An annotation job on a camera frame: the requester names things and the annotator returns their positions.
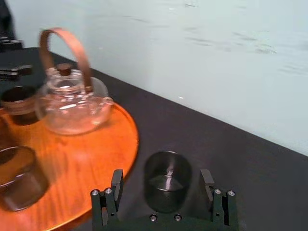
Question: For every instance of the round orange wooden tray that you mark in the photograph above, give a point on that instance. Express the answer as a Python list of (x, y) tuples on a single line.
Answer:
[(72, 166)]

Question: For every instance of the black rack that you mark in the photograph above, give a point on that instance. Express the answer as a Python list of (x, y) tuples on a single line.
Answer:
[(12, 60)]

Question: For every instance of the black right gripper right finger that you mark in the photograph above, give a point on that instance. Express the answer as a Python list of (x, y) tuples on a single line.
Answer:
[(216, 202)]

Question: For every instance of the dark smoked glass cup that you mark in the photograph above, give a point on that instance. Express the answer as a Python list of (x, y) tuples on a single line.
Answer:
[(167, 181)]

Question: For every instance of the black table cloth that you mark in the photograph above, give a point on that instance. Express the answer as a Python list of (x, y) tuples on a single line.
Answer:
[(192, 144)]

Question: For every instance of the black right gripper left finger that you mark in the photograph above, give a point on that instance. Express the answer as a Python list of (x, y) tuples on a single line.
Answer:
[(113, 192)]

